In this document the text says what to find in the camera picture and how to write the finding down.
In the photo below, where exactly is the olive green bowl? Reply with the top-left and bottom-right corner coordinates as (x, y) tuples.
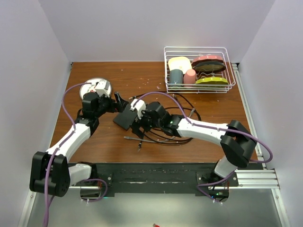
(196, 77), (229, 85)

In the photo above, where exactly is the black brown bowl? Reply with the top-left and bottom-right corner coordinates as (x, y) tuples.
(193, 61), (226, 74)

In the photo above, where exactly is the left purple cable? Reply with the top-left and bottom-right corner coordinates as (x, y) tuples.
(42, 82), (108, 227)

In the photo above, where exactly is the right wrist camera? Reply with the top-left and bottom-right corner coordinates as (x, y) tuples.
(130, 99), (146, 119)

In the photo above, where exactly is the black network switch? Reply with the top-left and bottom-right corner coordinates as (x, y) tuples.
(113, 104), (137, 131)

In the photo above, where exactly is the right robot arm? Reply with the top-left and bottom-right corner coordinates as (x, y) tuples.
(130, 99), (257, 186)

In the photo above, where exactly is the dark grey cup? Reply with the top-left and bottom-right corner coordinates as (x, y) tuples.
(169, 69), (184, 87)

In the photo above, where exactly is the white wire dish rack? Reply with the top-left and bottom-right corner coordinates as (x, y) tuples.
(164, 46), (236, 93)

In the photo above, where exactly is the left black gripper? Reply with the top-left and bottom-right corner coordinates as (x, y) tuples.
(94, 92), (128, 118)

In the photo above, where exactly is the cream yellow plate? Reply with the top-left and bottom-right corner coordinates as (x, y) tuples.
(168, 56), (192, 74)

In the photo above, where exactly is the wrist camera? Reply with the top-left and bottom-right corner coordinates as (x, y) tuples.
(89, 79), (112, 97)
(130, 99), (146, 119)

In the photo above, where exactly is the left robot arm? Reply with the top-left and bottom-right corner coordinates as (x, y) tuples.
(29, 92), (129, 197)

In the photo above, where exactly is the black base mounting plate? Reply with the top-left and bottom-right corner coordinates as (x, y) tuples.
(96, 163), (239, 201)

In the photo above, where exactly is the round white patterned plate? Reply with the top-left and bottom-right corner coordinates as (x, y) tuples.
(80, 78), (106, 100)

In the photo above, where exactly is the aluminium frame rail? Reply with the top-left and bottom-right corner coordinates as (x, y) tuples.
(16, 61), (292, 227)

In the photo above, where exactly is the pink cup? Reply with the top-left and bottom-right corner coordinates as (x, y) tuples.
(183, 69), (196, 87)

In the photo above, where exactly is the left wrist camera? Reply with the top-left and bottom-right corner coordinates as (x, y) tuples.
(89, 79), (112, 97)

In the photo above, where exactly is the black ethernet cable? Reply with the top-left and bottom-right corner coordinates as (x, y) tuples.
(129, 91), (202, 153)

